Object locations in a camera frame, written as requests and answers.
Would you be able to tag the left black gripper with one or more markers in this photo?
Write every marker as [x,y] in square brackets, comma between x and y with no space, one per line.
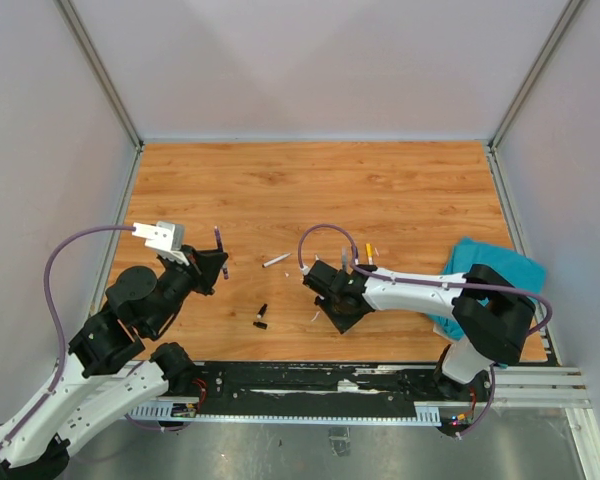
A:
[205,266]

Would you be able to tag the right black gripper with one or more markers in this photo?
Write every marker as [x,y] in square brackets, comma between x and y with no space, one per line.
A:
[342,324]

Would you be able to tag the dark purple pen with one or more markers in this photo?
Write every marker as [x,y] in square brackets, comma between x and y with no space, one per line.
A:
[220,247]

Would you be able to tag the white marker yellow end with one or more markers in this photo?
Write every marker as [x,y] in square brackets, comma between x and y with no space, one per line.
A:
[369,253]

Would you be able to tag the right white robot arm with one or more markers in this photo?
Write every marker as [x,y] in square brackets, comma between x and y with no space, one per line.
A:
[395,291]

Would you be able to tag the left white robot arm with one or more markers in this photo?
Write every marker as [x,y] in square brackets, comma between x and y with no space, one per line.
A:
[89,391]

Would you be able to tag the white pen dark barrel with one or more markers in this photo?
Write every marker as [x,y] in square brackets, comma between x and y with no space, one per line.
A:
[275,260]

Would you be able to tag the small black pen cap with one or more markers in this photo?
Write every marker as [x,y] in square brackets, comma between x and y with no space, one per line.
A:
[259,325]

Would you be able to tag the teal cloth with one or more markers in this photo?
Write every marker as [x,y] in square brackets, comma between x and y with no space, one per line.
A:
[496,323]

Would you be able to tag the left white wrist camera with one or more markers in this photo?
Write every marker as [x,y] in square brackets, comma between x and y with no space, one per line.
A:
[164,238]

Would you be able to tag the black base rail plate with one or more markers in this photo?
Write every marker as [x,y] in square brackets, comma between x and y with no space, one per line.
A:
[344,388]

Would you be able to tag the grey slotted cable duct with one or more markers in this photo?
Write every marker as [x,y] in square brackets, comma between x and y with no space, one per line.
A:
[178,412]

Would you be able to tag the left aluminium frame post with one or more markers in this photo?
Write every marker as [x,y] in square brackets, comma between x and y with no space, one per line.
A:
[77,27]

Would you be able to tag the aluminium frame post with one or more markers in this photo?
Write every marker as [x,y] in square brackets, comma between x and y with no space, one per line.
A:
[565,21]
[77,27]

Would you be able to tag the right aluminium frame post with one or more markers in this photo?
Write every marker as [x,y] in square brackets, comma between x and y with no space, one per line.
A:
[565,21]

